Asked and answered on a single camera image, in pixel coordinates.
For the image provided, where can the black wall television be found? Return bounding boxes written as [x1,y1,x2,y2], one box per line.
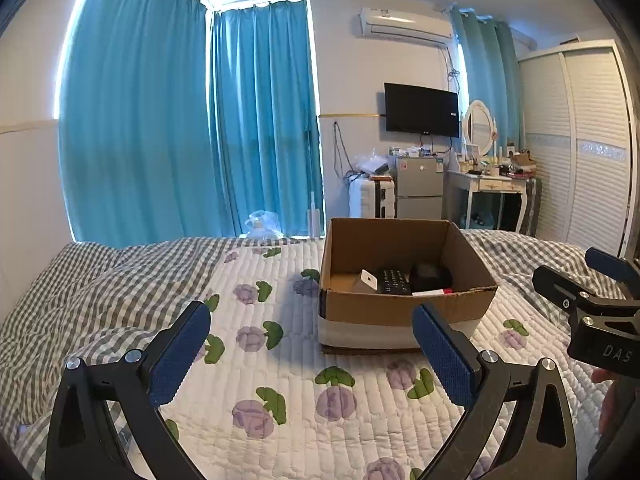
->
[384,82,460,138]

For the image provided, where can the white louvered wardrobe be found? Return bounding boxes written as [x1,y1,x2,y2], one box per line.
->
[517,40,638,261]

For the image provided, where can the wide teal curtain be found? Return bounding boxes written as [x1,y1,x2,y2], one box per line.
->
[57,0,216,248]

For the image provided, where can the white plug charger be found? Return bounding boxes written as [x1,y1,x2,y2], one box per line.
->
[353,269,381,293]

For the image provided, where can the white suitcase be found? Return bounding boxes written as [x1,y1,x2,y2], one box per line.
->
[348,176,398,219]

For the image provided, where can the black power adapter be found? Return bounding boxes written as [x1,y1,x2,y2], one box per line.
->
[410,262,453,292]

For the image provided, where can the white air conditioner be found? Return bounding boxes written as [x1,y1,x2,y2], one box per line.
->
[357,6,454,47]

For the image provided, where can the crumpled plastic packaging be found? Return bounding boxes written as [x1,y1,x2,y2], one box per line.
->
[356,152,388,176]

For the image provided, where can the white oval mirror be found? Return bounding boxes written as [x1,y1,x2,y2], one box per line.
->
[463,100,494,153]

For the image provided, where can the white dressing table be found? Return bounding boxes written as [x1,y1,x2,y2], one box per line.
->
[444,167,531,233]

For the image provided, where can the narrow teal curtain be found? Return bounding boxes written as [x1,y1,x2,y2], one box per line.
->
[450,7,523,161]

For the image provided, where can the clear plastic bag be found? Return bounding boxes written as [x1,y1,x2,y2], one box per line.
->
[242,210,287,239]

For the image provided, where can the black wall cable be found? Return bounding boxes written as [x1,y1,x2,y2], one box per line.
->
[332,121,354,181]

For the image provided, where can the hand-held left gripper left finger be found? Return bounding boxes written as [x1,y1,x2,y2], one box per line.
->
[45,301,212,480]

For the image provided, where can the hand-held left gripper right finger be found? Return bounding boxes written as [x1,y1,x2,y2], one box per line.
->
[411,302,582,480]

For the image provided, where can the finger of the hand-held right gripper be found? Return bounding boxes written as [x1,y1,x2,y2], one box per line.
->
[584,246,633,287]
[532,264,584,312]

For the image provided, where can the person's right hand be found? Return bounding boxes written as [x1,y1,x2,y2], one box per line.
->
[591,367,623,438]

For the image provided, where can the black remote control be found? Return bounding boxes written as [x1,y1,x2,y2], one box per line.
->
[376,268,414,295]

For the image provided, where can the small grey fridge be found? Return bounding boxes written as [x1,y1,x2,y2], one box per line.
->
[395,155,444,219]

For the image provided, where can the dark striped suitcase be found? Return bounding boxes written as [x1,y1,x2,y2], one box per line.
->
[525,177,543,236]

